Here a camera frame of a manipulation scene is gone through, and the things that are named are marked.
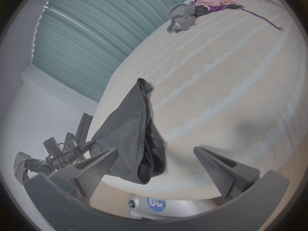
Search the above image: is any black dressing table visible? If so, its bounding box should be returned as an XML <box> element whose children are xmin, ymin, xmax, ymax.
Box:
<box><xmin>63</xmin><ymin>132</ymin><xmax>75</xmax><ymax>151</ymax></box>

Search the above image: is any black shiny garment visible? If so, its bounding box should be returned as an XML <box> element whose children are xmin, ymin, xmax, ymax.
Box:
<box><xmin>195</xmin><ymin>5</ymin><xmax>213</xmax><ymax>17</ymax></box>

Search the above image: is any black chest of drawers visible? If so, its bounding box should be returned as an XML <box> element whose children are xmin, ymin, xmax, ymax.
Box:
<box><xmin>75</xmin><ymin>113</ymin><xmax>94</xmax><ymax>144</ymax></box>

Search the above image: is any blue-green curtain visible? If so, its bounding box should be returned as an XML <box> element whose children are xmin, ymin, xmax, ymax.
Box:
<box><xmin>47</xmin><ymin>0</ymin><xmax>191</xmax><ymax>60</ymax></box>
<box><xmin>31</xmin><ymin>7</ymin><xmax>126</xmax><ymax>103</ymax></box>

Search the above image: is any black T-shirt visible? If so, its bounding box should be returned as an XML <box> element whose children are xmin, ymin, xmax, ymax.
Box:
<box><xmin>91</xmin><ymin>78</ymin><xmax>167</xmax><ymax>185</ymax></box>

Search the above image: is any grey garment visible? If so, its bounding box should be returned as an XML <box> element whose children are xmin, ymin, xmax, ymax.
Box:
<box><xmin>167</xmin><ymin>1</ymin><xmax>196</xmax><ymax>34</ymax></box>

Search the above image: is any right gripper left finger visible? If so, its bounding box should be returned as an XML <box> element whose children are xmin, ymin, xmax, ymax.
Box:
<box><xmin>49</xmin><ymin>148</ymin><xmax>119</xmax><ymax>203</ymax></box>

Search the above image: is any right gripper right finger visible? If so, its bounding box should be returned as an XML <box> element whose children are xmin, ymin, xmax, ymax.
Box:
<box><xmin>193</xmin><ymin>146</ymin><xmax>261</xmax><ymax>199</ymax></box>

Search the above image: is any pink garment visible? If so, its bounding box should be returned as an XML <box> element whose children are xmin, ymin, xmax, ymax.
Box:
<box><xmin>196</xmin><ymin>0</ymin><xmax>239</xmax><ymax>7</ymax></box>

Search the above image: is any bed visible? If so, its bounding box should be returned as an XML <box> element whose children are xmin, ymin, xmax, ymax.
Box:
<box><xmin>92</xmin><ymin>0</ymin><xmax>308</xmax><ymax>201</ymax></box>

